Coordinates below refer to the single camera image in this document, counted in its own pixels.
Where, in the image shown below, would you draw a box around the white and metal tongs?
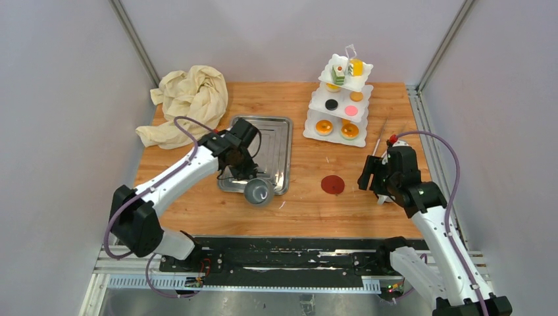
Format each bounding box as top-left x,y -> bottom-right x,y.
372,117 -> 408,156

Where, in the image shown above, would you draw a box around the orange topped tart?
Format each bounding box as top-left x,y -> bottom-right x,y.
315,120 -> 333,136
340,123 -> 360,140

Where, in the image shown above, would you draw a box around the grey metal cup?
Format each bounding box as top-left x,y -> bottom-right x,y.
243,178 -> 274,207

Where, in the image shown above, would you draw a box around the pink sandwich cookie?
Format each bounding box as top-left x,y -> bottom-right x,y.
344,105 -> 359,117

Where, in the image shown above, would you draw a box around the yellow round biscuit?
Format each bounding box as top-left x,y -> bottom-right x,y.
349,92 -> 363,102

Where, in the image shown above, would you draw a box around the black sandwich cookie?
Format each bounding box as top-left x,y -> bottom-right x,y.
324,99 -> 338,111

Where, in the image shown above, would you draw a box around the yellow glazed donut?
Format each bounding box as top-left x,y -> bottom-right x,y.
326,83 -> 341,93

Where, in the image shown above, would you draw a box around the green layered cake slice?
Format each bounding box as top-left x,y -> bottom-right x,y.
331,65 -> 345,86

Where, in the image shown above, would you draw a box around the yellow cake slice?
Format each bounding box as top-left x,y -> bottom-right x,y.
347,58 -> 364,77

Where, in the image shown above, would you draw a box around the white ceramic mug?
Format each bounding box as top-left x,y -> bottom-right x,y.
377,195 -> 393,205

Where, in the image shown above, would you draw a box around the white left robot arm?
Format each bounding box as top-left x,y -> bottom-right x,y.
103,118 -> 263,272

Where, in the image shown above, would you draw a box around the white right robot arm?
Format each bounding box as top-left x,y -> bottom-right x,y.
357,145 -> 513,315

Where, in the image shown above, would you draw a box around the red apple coaster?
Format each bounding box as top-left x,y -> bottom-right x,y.
320,174 -> 345,195

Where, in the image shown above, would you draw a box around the stainless steel tray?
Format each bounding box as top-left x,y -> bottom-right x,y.
230,115 -> 293,196

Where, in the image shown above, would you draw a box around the cream crumpled cloth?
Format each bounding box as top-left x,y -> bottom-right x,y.
136,65 -> 228,149

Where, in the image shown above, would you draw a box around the white three-tier dessert stand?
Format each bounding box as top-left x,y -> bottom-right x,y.
303,44 -> 374,148

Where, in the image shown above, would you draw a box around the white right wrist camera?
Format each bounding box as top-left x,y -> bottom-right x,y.
393,139 -> 410,147

